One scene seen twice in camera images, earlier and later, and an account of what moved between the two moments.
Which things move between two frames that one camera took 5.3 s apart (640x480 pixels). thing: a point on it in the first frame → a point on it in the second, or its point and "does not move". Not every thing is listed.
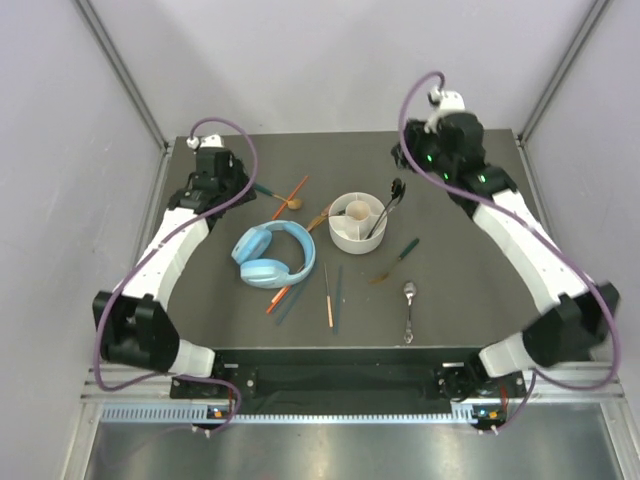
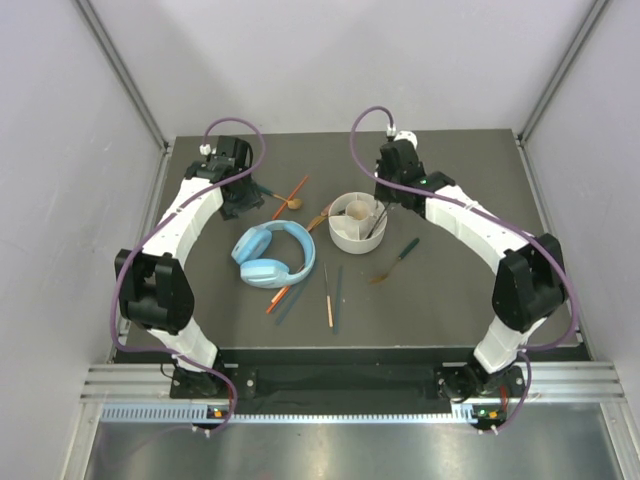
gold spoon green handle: [292, 203] does not move
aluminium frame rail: [125, 76] does not move
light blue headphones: [267, 273] does not move
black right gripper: [416, 136] → [381, 195]
